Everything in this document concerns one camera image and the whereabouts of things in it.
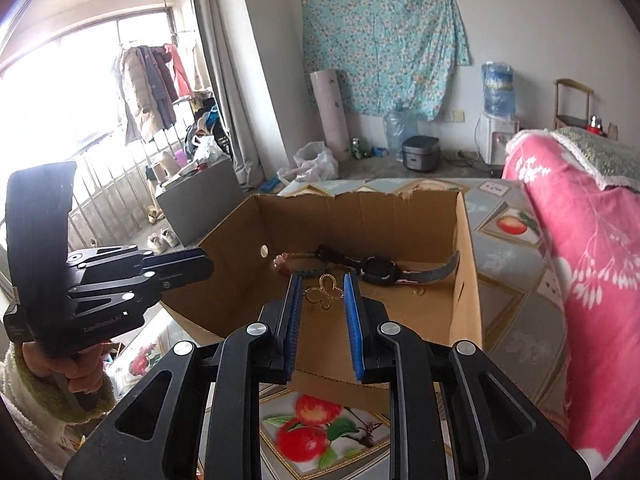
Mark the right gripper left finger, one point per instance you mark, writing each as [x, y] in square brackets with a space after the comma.
[198, 397]

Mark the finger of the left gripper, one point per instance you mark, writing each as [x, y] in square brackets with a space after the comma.
[128, 261]
[120, 299]

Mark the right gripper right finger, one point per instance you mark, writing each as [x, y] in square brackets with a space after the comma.
[452, 410]

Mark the pink strap smart watch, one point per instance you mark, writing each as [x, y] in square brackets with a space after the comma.
[386, 272]

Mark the left hand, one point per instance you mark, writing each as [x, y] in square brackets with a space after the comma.
[84, 372]

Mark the white shoes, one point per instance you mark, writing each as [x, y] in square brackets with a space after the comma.
[161, 241]

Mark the grey cabinet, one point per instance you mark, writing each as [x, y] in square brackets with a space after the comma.
[196, 204]

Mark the fruit pattern tablecloth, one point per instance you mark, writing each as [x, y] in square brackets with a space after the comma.
[504, 296]

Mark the white plastic bag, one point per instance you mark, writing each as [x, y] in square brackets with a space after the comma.
[314, 162]

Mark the pink floral blanket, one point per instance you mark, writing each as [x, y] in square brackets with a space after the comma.
[594, 242]

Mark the pink rolled mat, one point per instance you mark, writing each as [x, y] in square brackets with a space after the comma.
[330, 106]

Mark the rice cooker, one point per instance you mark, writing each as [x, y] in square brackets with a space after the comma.
[421, 153]

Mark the grey curtain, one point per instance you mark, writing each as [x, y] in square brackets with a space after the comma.
[214, 42]

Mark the white water dispenser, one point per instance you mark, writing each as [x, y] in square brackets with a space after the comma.
[491, 135]

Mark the empty water jug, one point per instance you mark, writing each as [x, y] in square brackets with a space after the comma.
[399, 125]

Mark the water dispenser bottle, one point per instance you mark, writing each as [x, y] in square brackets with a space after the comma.
[498, 89]

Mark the floral teal wall cloth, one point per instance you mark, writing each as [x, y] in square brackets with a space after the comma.
[387, 54]

